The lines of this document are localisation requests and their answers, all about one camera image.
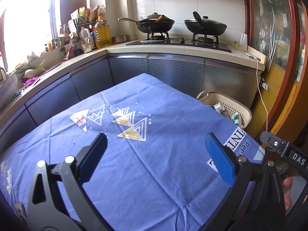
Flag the white patterned basin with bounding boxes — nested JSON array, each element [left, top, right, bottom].
[[0, 72, 18, 110]]

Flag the blue kitchen counter cabinets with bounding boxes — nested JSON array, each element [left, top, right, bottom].
[[1, 53, 261, 151]]

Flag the green aluminium can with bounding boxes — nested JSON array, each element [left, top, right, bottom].
[[213, 102, 225, 114]]

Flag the person's right hand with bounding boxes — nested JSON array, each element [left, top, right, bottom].
[[283, 176, 293, 212]]

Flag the white charging cable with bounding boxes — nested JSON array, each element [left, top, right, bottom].
[[245, 53, 269, 133]]

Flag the smartphone with red case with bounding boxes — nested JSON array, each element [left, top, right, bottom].
[[13, 202, 27, 225]]

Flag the glass door wooden cabinet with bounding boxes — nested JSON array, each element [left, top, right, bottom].
[[245, 0, 308, 142]]

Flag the beige wicker trash basket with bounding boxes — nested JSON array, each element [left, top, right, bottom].
[[196, 91, 252, 129]]

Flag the white plastic jug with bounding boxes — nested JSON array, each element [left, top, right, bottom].
[[79, 27, 94, 48]]

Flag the yellow cooking oil bottle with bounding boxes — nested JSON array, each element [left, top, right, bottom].
[[95, 16, 112, 49]]

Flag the gas stove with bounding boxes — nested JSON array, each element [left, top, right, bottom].
[[126, 33, 232, 53]]

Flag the green white snack wrapper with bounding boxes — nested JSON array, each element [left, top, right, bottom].
[[231, 112, 243, 128]]

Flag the black wok with ladle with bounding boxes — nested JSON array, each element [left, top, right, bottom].
[[117, 13, 175, 33]]

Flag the black lidded wok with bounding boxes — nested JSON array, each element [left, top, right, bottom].
[[184, 11, 227, 36]]

